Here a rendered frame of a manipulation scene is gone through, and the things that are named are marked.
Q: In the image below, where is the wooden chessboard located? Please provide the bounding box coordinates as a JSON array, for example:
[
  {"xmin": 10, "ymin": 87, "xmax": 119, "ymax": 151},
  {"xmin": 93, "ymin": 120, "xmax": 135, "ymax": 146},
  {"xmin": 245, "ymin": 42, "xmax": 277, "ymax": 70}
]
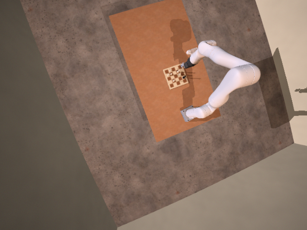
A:
[{"xmin": 163, "ymin": 64, "xmax": 188, "ymax": 89}]

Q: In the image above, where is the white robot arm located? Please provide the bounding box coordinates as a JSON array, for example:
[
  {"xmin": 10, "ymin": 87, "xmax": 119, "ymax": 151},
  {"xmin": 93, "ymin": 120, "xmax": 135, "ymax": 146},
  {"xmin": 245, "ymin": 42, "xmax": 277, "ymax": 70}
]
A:
[{"xmin": 186, "ymin": 40, "xmax": 260, "ymax": 119}]

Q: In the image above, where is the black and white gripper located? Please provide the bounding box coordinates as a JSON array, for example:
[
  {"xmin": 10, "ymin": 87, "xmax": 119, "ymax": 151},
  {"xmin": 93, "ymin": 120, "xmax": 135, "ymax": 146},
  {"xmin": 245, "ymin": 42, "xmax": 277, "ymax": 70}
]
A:
[{"xmin": 181, "ymin": 47, "xmax": 200, "ymax": 69}]

